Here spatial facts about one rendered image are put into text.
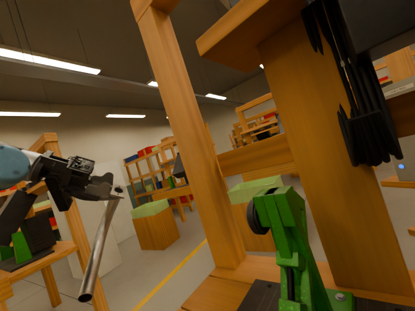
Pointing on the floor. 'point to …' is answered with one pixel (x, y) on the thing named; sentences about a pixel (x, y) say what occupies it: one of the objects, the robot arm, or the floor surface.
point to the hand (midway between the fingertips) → (115, 194)
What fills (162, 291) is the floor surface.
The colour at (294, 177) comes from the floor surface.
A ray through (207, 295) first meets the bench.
